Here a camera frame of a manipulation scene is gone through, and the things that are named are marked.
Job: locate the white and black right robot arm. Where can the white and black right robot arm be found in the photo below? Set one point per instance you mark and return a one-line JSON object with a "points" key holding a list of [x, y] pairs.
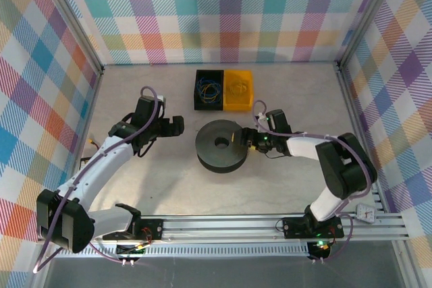
{"points": [[303, 146]]}

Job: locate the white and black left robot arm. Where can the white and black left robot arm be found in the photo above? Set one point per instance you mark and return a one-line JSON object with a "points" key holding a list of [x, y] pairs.
{"points": [[98, 163]]}

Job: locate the yellow plastic bin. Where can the yellow plastic bin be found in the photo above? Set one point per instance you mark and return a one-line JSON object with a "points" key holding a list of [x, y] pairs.
{"points": [[236, 104]]}

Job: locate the black plastic bin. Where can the black plastic bin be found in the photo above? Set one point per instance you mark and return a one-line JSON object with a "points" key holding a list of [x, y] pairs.
{"points": [[209, 106]]}

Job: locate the small control board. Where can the small control board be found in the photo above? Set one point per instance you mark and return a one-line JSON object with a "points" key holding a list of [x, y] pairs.
{"points": [[320, 250], [130, 251]]}

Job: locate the small white clock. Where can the small white clock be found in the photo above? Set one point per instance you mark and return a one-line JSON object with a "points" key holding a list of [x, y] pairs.
{"points": [[366, 213]]}

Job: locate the aluminium side rail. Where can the aluminium side rail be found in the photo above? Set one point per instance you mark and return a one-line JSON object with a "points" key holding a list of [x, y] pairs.
{"points": [[357, 116]]}

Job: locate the aluminium mounting rail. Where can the aluminium mounting rail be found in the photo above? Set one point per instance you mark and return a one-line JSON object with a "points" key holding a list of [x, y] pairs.
{"points": [[219, 225]]}

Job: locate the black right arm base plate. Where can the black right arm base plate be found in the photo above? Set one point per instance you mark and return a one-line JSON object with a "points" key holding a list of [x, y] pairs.
{"points": [[297, 227]]}

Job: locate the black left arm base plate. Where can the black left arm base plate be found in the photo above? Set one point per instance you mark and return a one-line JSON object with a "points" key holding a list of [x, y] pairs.
{"points": [[148, 227]]}

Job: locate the aluminium frame post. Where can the aluminium frame post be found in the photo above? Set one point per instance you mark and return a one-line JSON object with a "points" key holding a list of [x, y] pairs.
{"points": [[72, 21], [368, 18]]}

